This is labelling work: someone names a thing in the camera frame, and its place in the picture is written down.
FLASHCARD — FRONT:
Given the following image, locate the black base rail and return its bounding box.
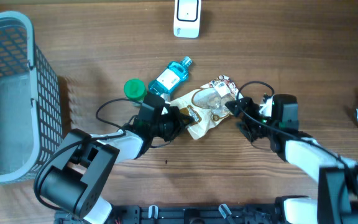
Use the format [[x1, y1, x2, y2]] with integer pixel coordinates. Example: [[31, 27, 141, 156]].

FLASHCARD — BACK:
[[53, 203, 291, 224]]

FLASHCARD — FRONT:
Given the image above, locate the white barcode scanner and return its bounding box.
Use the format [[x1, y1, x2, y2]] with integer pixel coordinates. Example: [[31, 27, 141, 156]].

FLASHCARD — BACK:
[[173, 0, 201, 39]]

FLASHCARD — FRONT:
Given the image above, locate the beige plastic food pouch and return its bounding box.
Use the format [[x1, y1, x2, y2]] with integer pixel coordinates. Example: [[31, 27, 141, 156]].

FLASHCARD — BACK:
[[170, 75, 242, 139]]

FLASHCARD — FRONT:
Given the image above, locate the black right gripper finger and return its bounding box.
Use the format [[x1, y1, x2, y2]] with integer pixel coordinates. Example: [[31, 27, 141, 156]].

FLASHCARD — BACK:
[[224, 97, 254, 117], [236, 121, 254, 142]]

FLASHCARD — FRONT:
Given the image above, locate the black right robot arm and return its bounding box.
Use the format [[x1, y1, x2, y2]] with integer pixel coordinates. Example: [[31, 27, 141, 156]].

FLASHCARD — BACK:
[[225, 94, 358, 223]]

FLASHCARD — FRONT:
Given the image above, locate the green lid jar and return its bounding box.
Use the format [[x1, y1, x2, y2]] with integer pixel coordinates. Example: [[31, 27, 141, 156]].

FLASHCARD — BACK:
[[124, 78, 147, 101]]

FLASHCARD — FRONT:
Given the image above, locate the grey plastic shopping basket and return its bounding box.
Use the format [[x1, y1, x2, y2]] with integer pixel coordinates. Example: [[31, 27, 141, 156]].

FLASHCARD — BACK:
[[0, 11, 63, 185]]

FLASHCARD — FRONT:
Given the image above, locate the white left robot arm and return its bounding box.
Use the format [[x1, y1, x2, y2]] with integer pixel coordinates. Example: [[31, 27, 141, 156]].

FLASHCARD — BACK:
[[33, 93, 194, 223]]

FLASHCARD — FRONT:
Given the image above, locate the blue mouthwash bottle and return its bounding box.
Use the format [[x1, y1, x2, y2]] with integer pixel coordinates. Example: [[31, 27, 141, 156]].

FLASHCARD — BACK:
[[148, 56, 193, 95]]

